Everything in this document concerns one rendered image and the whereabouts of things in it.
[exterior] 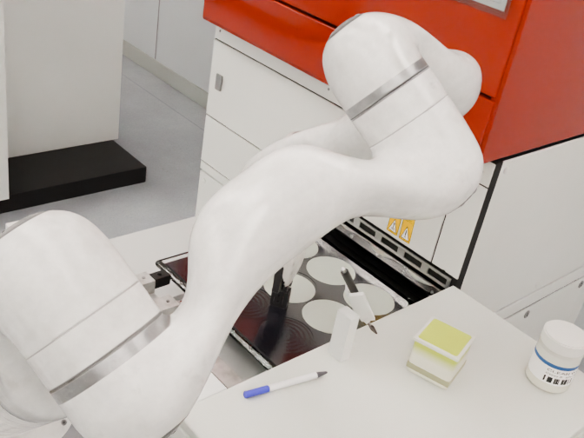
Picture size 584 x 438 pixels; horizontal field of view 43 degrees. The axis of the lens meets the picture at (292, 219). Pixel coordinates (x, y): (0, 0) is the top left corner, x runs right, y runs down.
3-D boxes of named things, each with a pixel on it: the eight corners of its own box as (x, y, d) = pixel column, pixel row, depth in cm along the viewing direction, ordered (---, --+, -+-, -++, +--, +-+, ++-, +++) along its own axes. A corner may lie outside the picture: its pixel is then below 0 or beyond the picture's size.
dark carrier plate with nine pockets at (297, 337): (298, 224, 165) (298, 222, 164) (414, 308, 144) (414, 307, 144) (165, 265, 143) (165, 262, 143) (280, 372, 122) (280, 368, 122)
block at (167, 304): (168, 306, 135) (169, 293, 133) (178, 316, 133) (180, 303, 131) (129, 320, 130) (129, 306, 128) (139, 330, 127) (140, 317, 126)
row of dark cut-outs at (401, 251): (299, 187, 169) (301, 177, 167) (449, 288, 142) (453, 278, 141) (296, 188, 168) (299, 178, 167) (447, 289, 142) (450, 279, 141)
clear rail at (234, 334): (159, 263, 144) (160, 257, 143) (284, 380, 121) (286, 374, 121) (153, 265, 143) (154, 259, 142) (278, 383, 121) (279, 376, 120)
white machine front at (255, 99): (207, 166, 198) (224, 17, 178) (443, 340, 149) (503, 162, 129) (197, 169, 196) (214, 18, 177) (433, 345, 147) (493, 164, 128)
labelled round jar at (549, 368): (540, 359, 125) (559, 314, 120) (576, 384, 121) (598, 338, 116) (516, 374, 120) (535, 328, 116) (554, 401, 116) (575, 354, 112)
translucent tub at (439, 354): (422, 347, 122) (433, 315, 119) (464, 368, 119) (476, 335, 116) (402, 370, 117) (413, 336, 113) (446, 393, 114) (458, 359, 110)
